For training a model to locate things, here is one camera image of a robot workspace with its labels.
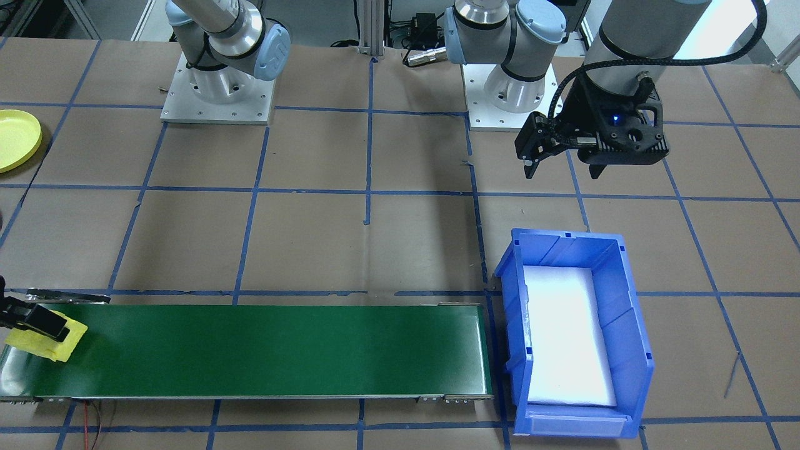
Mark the yellow foam cube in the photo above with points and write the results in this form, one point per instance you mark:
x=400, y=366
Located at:
x=56, y=350

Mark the yellow plate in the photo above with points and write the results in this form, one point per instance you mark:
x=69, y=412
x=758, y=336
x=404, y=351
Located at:
x=15, y=140

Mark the silver metal cylinder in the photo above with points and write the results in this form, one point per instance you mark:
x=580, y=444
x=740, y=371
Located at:
x=425, y=57

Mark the black power adapter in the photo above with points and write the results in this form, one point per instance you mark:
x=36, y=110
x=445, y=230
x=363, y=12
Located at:
x=425, y=23

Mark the blue plastic storage bin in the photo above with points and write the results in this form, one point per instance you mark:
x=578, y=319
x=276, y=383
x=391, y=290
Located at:
x=625, y=337

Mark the white foam pad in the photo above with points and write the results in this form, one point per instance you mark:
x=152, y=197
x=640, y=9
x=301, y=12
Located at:
x=562, y=337

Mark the green conveyor belt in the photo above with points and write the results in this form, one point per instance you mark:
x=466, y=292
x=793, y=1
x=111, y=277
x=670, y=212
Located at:
x=250, y=350

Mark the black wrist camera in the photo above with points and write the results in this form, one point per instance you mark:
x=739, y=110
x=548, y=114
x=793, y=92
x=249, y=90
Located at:
x=628, y=140

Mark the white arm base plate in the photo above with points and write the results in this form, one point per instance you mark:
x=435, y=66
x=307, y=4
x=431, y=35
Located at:
x=484, y=122
x=181, y=112

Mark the aluminium frame bar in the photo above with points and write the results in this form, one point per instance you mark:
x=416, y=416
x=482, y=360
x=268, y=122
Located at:
x=785, y=60
x=81, y=19

